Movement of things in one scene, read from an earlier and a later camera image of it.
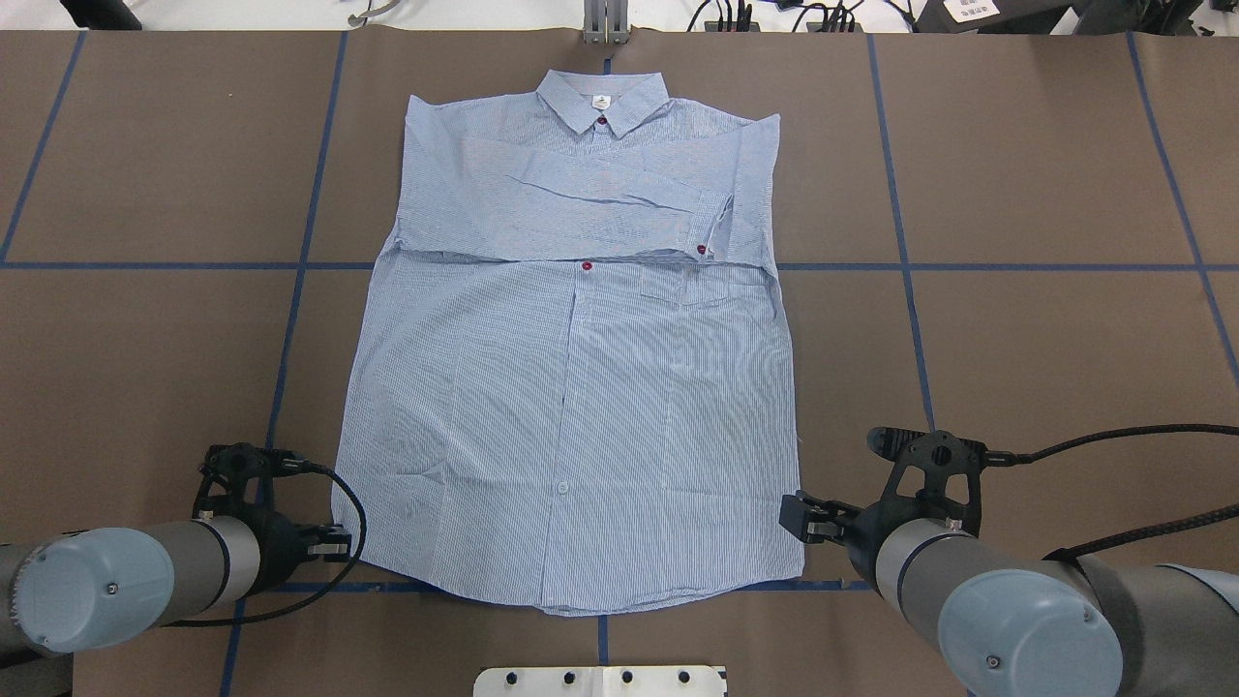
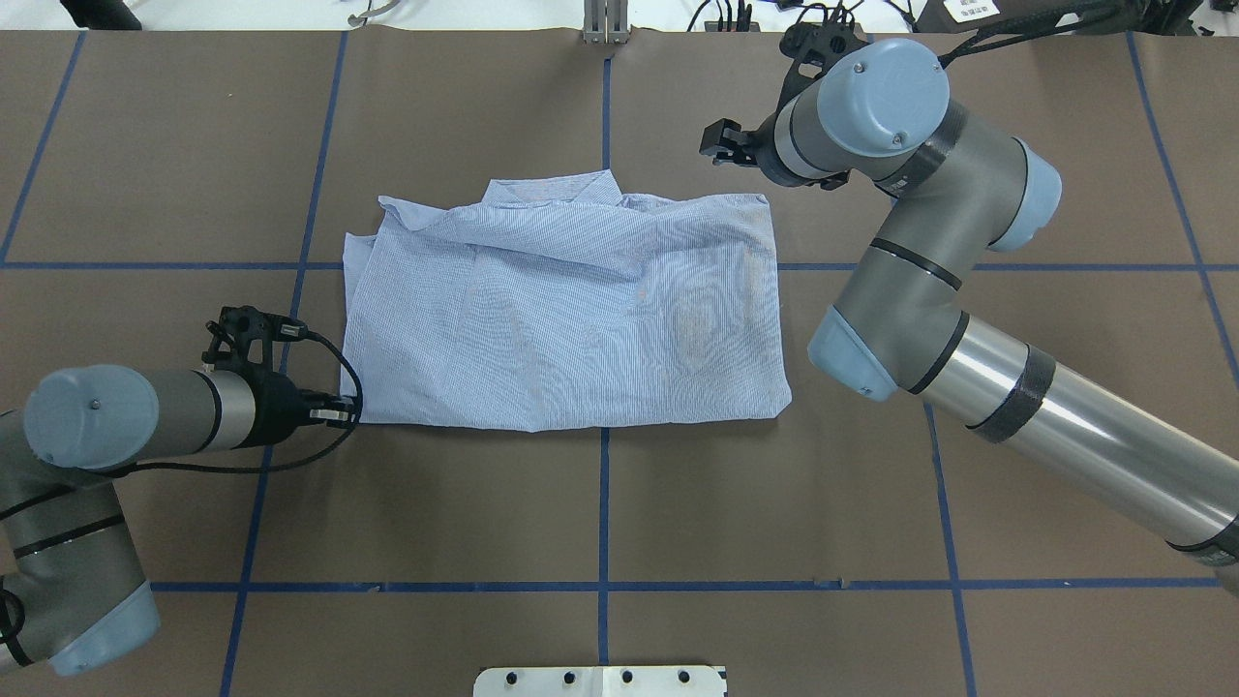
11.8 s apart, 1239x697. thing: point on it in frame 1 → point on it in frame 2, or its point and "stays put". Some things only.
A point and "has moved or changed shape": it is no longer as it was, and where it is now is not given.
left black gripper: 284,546 → 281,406
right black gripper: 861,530 → 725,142
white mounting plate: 600,681 stays put
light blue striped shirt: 566,382 has moved or changed shape
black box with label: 992,16 stays put
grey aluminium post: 606,21 stays put
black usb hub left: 732,26 stays put
